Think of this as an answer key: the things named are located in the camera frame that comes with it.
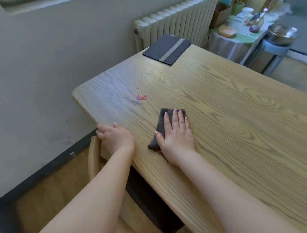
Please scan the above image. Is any person's right hand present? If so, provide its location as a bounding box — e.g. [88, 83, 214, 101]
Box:
[155, 109, 197, 166]

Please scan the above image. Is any person's left hand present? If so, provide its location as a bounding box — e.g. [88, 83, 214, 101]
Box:
[96, 122, 136, 157]

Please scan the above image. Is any dark grey cleaning cloth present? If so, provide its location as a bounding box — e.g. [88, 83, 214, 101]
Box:
[148, 108, 188, 151]

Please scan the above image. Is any person's left forearm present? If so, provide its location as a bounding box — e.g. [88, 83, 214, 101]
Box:
[39, 144, 136, 233]

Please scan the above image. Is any person's right forearm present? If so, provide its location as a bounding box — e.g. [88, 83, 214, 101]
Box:
[171, 151, 303, 233]

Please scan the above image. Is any wooden chair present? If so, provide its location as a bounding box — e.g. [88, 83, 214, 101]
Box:
[88, 135, 135, 233]

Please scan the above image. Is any black chair cushion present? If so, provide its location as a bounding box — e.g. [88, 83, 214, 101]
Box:
[125, 165, 185, 233]

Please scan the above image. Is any dark blue striped placemat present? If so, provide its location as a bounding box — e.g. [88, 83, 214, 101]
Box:
[142, 34, 192, 66]

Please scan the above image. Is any white tablecloth side table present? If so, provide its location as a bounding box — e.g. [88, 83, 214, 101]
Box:
[207, 10, 272, 66]

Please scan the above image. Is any white radiator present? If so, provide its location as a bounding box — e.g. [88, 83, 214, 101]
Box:
[134, 0, 219, 54]

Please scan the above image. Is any tan round dish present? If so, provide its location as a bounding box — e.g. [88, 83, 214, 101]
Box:
[218, 25, 237, 38]

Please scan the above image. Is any brown cardboard box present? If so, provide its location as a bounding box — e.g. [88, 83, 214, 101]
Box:
[210, 2, 233, 30]

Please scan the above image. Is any light blue stool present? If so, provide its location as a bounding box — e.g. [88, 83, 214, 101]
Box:
[245, 38, 298, 75]

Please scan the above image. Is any glass bottle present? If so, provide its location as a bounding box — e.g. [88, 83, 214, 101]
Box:
[249, 9, 266, 34]

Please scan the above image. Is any green cup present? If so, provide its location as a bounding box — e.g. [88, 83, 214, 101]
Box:
[231, 1, 245, 15]

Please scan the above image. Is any metal bowl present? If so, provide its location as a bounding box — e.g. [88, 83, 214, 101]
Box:
[265, 24, 299, 47]

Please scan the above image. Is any clear plastic container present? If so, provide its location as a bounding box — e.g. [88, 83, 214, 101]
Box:
[265, 13, 280, 24]

